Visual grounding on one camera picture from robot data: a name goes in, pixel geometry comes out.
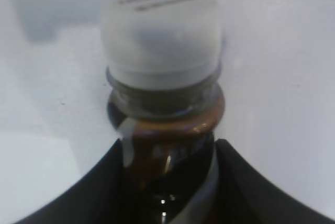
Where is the Nescafe coffee bottle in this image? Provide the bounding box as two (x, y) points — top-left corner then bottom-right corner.
(100, 0), (225, 223)

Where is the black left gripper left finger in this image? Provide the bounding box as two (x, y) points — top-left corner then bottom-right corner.
(17, 140), (125, 223)

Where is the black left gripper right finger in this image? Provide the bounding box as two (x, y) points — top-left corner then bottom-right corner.
(214, 139), (334, 224)

